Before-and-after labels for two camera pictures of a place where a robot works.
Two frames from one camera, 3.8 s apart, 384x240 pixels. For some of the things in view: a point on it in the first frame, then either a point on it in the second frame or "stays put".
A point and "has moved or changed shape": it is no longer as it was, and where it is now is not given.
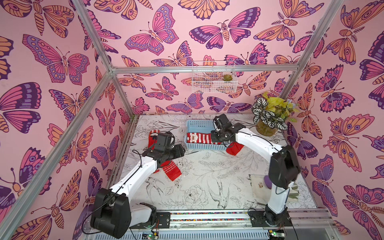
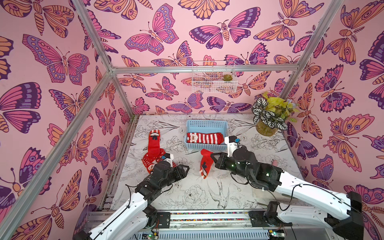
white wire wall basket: (214, 76) stays put
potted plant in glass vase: (269, 114) stays put
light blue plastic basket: (202, 126) stays put
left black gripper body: (174, 153) to (172, 176)
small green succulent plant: (227, 77) stays put
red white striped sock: (200, 138) stays put
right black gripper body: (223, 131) to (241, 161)
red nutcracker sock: (152, 138) stays put
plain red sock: (234, 148) has moved or changed shape
